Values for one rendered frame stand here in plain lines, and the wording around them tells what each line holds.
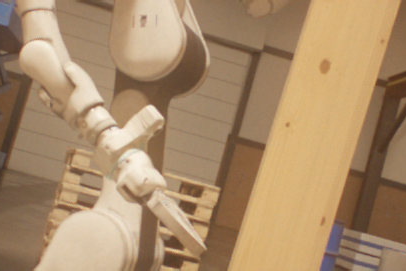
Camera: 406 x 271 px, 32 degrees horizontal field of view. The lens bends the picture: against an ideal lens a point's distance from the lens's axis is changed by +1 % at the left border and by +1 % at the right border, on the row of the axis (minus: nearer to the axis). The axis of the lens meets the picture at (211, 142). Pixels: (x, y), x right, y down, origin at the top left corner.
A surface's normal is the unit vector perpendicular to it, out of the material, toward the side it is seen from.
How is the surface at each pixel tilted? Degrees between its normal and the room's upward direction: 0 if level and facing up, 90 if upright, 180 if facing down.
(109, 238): 86
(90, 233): 90
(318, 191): 90
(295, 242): 90
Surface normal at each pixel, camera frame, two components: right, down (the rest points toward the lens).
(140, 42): -0.27, -0.15
